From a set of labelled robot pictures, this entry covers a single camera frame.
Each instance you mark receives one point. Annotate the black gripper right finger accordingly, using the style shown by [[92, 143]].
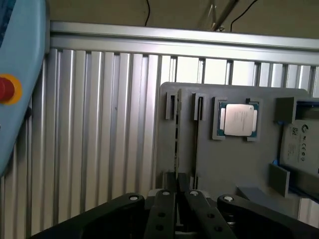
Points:
[[199, 211]]

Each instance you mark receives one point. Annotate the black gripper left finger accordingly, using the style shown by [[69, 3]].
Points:
[[162, 214]]

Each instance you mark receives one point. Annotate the grey parts rack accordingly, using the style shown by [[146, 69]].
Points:
[[234, 161]]

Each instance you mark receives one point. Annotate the silver CPU chip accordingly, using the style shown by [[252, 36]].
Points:
[[238, 119]]

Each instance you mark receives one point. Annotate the blue disk carrier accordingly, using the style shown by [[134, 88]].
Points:
[[302, 181]]

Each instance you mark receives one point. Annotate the silver hard disk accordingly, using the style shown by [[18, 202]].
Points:
[[301, 147]]

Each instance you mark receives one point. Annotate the slanted metal rod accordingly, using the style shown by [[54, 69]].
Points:
[[224, 13]]

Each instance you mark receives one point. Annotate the red emergency stop button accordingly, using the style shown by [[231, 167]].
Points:
[[5, 87]]

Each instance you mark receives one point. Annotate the light blue teach pendant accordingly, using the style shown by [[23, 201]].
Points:
[[22, 49]]

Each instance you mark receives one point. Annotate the aluminium table frame rail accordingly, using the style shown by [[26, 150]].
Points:
[[174, 41]]

